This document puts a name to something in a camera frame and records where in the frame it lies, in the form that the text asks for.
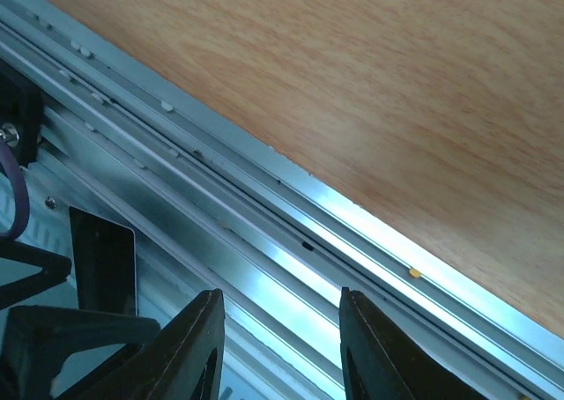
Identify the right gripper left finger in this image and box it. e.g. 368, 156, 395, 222
60, 289, 225, 399

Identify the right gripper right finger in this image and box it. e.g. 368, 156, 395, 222
338, 287, 484, 399

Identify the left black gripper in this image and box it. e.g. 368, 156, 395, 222
1, 238, 160, 399

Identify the black VIP card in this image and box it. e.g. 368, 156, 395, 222
69, 207, 137, 316

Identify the aluminium rail frame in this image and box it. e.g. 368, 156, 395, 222
1, 0, 563, 399

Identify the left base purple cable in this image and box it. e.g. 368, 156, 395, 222
0, 142, 32, 239

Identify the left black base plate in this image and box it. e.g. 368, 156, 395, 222
1, 61, 44, 167

